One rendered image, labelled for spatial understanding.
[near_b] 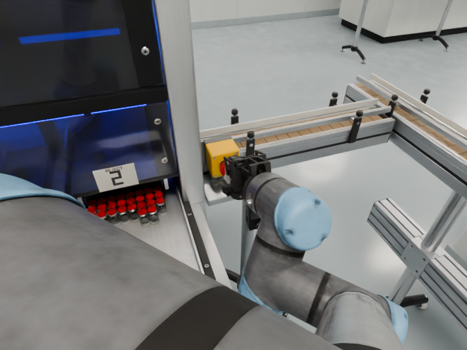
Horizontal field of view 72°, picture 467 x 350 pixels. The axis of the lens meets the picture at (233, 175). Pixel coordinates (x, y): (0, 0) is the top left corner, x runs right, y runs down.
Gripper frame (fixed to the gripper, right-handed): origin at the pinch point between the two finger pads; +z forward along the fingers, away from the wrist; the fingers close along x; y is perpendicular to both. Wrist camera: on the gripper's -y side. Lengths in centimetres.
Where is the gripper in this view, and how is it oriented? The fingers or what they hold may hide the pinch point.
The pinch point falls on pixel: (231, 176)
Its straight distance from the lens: 74.3
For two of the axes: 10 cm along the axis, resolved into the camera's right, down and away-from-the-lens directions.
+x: -9.4, 2.1, -2.5
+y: -1.4, -9.5, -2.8
